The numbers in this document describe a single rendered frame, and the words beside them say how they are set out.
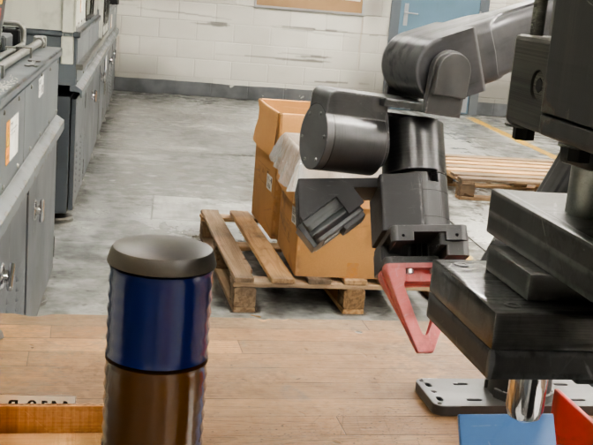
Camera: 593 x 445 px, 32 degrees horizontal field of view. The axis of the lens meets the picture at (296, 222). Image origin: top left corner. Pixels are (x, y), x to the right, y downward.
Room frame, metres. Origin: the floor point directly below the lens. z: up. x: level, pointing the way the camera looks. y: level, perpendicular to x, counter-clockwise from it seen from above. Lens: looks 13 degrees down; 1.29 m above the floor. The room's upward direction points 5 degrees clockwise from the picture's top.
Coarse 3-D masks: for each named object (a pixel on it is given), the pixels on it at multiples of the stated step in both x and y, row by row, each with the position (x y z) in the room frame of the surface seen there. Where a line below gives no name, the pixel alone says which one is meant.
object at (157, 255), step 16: (128, 240) 0.36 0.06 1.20; (144, 240) 0.36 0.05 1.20; (160, 240) 0.36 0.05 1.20; (176, 240) 0.37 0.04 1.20; (192, 240) 0.37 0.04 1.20; (112, 256) 0.35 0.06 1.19; (128, 256) 0.35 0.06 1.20; (144, 256) 0.35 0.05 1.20; (160, 256) 0.35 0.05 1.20; (176, 256) 0.35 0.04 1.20; (192, 256) 0.35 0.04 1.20; (208, 256) 0.36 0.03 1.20; (128, 272) 0.34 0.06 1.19; (144, 272) 0.34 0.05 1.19; (160, 272) 0.34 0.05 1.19; (176, 272) 0.34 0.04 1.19; (192, 272) 0.35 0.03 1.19; (208, 272) 0.35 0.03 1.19
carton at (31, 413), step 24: (0, 408) 0.80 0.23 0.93; (24, 408) 0.81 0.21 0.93; (48, 408) 0.81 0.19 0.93; (72, 408) 0.81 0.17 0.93; (96, 408) 0.82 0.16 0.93; (0, 432) 0.80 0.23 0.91; (24, 432) 0.81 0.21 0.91; (48, 432) 0.81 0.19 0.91; (72, 432) 0.81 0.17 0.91; (96, 432) 0.82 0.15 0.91
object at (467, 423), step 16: (464, 416) 0.66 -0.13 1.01; (480, 416) 0.67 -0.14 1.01; (496, 416) 0.67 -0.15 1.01; (544, 416) 0.68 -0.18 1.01; (464, 432) 0.66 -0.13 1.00; (480, 432) 0.66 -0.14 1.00; (496, 432) 0.66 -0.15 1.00; (512, 432) 0.67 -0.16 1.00; (528, 432) 0.67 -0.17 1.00; (544, 432) 0.67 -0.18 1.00
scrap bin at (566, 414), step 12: (564, 396) 0.85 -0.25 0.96; (552, 408) 0.87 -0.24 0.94; (564, 408) 0.85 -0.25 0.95; (576, 408) 0.83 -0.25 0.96; (564, 420) 0.85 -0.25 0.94; (576, 420) 0.83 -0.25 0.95; (588, 420) 0.81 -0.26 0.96; (564, 432) 0.84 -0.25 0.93; (576, 432) 0.82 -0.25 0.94; (588, 432) 0.80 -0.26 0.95; (564, 444) 0.84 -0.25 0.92; (576, 444) 0.82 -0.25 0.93; (588, 444) 0.80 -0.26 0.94
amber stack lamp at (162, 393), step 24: (120, 384) 0.35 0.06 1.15; (144, 384) 0.34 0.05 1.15; (168, 384) 0.34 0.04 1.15; (192, 384) 0.35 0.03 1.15; (120, 408) 0.35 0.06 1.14; (144, 408) 0.34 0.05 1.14; (168, 408) 0.34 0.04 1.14; (192, 408) 0.35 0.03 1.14; (120, 432) 0.35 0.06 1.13; (144, 432) 0.34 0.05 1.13; (168, 432) 0.34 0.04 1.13; (192, 432) 0.35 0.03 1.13
